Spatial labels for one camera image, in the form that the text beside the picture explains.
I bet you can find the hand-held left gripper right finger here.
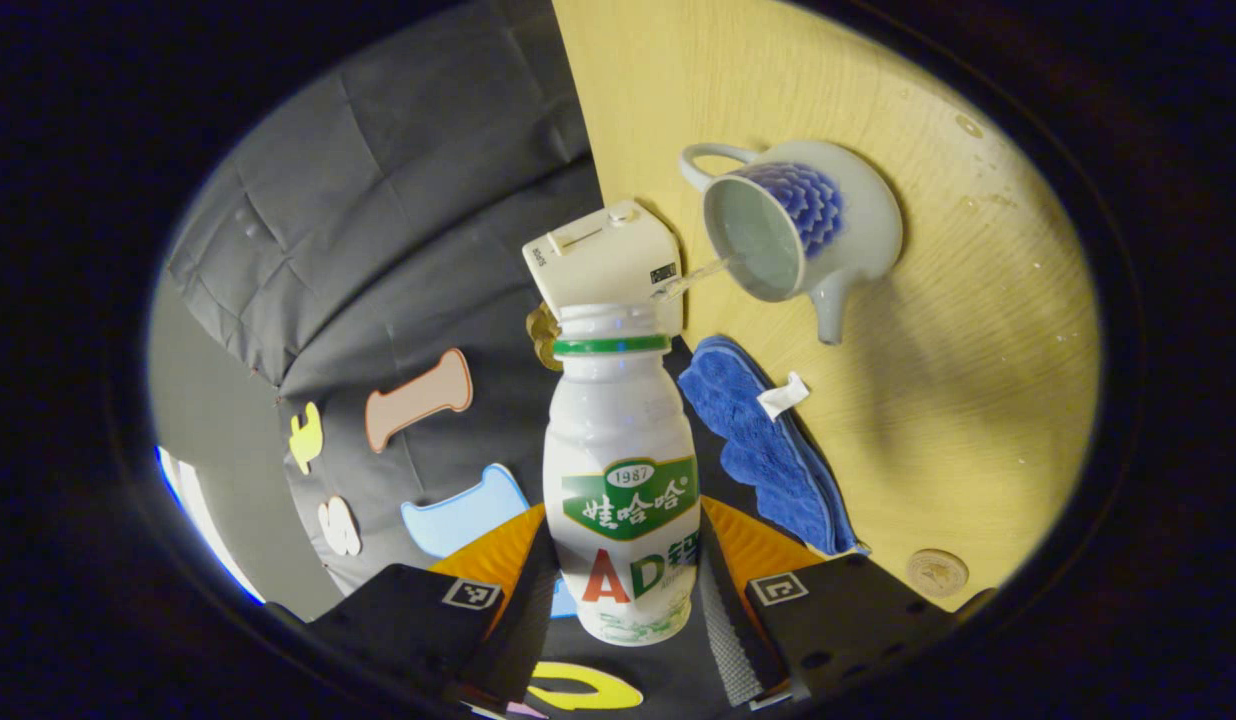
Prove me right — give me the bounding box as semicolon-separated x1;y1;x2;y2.
694;495;959;708

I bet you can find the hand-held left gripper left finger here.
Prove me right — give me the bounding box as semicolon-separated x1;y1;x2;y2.
306;500;563;713

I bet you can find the white water bottle green label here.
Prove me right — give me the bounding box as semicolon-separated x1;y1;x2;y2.
542;302;702;648

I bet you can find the round wooden coaster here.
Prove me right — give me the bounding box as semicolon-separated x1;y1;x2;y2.
905;548;971;600

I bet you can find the white blue patterned teacup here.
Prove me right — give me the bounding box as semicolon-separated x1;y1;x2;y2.
678;139;905;347

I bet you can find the blue towel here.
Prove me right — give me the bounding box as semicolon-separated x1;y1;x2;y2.
677;335;870;558

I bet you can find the brown toast slice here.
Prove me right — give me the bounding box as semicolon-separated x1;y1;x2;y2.
525;304;565;372

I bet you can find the white toaster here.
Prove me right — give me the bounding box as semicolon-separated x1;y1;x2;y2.
521;199;685;337

